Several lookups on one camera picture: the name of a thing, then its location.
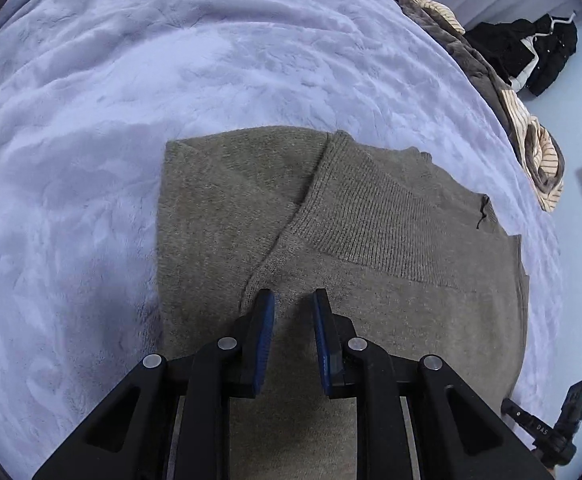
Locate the olive knit sweater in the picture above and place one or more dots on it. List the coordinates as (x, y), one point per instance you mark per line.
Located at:
(371, 240)

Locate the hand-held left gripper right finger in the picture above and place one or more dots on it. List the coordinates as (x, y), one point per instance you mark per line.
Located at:
(323, 340)

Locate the black jacket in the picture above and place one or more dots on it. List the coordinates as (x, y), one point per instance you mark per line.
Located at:
(546, 45)

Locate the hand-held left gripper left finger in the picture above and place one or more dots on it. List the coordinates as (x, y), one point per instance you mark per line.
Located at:
(266, 340)

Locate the cream striped garment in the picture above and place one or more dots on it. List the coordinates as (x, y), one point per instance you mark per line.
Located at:
(538, 155)

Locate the brown and striped clothes pile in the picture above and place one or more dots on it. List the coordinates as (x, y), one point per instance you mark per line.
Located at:
(463, 57)

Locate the lavender plush blanket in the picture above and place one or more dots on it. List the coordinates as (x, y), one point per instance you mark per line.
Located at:
(121, 110)

